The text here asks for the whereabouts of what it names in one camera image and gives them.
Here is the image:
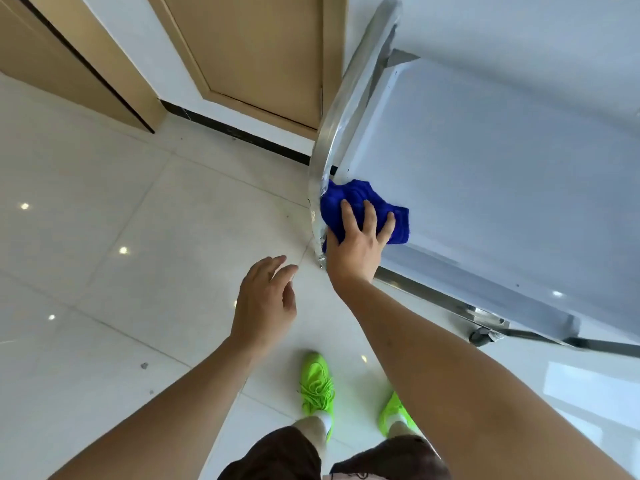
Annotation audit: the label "person's leg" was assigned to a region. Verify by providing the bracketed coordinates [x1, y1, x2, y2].
[292, 417, 329, 468]
[387, 422, 426, 441]

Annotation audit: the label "person's right forearm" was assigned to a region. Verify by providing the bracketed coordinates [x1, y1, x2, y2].
[330, 275, 638, 480]

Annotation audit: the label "person's left forearm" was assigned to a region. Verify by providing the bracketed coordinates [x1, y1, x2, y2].
[47, 336, 259, 480]

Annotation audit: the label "neon green right shoe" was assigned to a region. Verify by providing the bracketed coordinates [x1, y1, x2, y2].
[377, 391, 421, 438]

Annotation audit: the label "person's right leg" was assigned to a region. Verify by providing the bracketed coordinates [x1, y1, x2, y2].
[387, 422, 426, 441]

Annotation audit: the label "black baseboard strip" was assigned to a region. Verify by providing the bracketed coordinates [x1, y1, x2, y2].
[159, 99, 312, 167]

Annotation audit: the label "person's right hand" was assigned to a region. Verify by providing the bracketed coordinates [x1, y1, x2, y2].
[324, 198, 397, 296]

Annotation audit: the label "steel cart handle bar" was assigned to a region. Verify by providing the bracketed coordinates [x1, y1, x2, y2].
[307, 0, 404, 270]

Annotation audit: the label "person's left hand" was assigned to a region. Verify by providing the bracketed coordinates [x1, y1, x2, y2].
[230, 255, 300, 357]

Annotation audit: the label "light wooden panelled door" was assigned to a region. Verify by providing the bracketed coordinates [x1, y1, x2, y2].
[146, 0, 349, 141]

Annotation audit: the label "light wooden plain door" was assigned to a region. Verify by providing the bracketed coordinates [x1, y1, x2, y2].
[0, 0, 166, 135]

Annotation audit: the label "grey cart caster wheel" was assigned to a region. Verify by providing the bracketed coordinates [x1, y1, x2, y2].
[468, 327, 502, 348]

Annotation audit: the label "stainless steel cart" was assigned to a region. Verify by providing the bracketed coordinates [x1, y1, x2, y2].
[307, 0, 640, 360]

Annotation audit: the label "person's left leg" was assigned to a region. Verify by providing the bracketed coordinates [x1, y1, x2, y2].
[292, 417, 329, 468]

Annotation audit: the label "neon green left shoe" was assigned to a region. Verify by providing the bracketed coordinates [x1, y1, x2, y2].
[299, 351, 336, 443]

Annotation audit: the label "blue microfibre cloth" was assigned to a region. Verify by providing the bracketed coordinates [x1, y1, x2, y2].
[319, 179, 410, 254]

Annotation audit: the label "neon green shoe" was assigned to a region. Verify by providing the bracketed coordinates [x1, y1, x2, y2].
[377, 391, 421, 438]
[299, 351, 336, 443]

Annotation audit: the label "dark brown shorts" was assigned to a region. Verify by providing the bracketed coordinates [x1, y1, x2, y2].
[217, 426, 451, 480]

